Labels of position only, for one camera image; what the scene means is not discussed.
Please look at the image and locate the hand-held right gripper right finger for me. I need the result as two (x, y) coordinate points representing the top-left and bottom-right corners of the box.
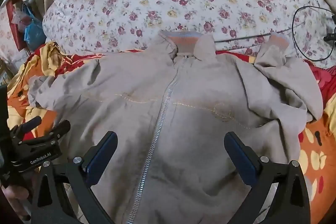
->
(224, 131), (312, 224)

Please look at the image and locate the blue plastic bag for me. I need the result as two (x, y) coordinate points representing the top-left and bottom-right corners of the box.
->
(23, 7), (47, 44)

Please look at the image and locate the grey zip jacket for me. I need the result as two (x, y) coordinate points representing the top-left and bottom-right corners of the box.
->
(28, 29), (324, 224)

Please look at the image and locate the person's left hand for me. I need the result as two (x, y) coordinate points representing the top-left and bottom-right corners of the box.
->
(0, 184), (30, 222)

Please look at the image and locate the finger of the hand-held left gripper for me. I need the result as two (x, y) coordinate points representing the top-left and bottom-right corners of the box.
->
(10, 115), (43, 138)
(25, 120), (71, 146)

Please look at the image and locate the red orange printed blanket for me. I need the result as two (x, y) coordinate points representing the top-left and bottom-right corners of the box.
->
(7, 41), (336, 215)

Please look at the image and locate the red bag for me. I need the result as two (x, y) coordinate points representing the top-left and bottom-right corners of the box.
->
(6, 0), (28, 52)

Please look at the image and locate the black cable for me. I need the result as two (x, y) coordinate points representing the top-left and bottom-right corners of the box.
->
(215, 6), (336, 62)

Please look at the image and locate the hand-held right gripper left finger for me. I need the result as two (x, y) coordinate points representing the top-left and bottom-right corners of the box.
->
(31, 131), (118, 224)

